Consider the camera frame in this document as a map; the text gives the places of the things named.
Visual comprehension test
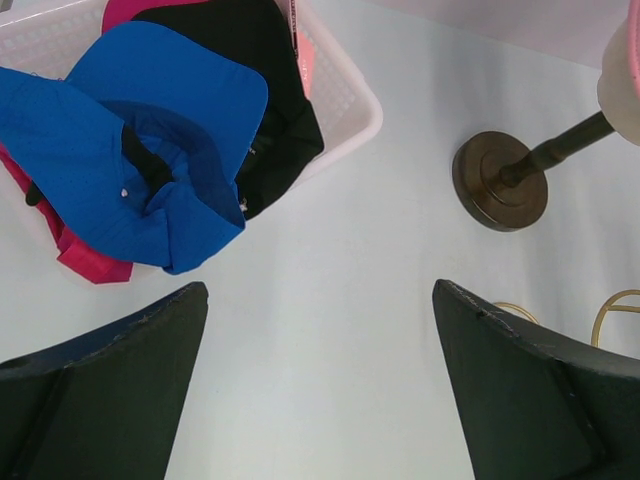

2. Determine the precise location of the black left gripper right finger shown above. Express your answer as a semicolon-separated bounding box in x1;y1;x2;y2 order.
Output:
432;279;639;479

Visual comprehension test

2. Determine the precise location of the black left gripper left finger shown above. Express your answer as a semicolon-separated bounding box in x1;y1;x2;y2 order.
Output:
1;282;208;479

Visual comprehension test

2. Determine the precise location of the magenta hat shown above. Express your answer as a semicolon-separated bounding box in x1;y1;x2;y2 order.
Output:
0;0;211;285

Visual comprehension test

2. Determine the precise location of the blue baseball cap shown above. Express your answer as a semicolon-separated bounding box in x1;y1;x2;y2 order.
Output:
1;21;268;274

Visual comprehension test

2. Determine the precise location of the light pink bucket hat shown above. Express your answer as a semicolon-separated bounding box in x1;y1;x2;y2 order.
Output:
626;0;639;93

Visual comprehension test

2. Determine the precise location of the beige mannequin head stand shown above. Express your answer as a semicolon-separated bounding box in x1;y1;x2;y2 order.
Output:
452;49;640;232

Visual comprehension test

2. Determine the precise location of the white plastic basket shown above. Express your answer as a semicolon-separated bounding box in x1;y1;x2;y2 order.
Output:
1;1;382;207

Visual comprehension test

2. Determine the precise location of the black baseball cap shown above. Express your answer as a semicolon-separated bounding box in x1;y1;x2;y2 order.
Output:
134;0;324;220

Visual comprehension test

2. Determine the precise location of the light pink cap in basket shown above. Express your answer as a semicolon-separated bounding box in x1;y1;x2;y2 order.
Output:
286;0;315;99

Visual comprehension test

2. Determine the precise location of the gold wire sphere stand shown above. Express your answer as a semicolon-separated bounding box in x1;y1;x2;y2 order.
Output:
492;288;640;349

